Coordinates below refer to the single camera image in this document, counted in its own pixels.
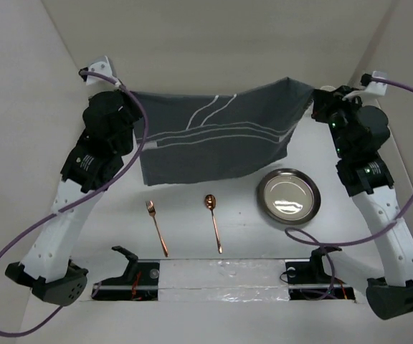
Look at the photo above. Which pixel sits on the dark rimmed cream plate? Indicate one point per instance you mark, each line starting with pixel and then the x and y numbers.
pixel 288 196

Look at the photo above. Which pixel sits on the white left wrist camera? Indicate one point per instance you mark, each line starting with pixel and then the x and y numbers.
pixel 99 70

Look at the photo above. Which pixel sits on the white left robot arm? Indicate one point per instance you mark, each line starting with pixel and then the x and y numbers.
pixel 90 166

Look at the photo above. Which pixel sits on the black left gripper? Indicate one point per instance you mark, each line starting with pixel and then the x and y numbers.
pixel 128 99

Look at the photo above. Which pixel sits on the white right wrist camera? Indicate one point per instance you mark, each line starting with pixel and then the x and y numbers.
pixel 372 85

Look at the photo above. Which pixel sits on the copper spoon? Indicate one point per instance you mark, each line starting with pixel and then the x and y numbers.
pixel 210 202

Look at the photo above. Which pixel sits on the copper fork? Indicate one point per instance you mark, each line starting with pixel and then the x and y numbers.
pixel 152 213

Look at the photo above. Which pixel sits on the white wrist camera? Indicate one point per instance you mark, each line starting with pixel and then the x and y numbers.
pixel 99 70
pixel 372 85

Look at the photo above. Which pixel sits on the grey striped cloth placemat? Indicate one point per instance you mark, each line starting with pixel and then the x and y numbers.
pixel 197 138

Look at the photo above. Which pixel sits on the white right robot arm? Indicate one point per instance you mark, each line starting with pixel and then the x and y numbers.
pixel 388 290

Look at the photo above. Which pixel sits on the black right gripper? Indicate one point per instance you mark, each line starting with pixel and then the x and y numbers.
pixel 325 101

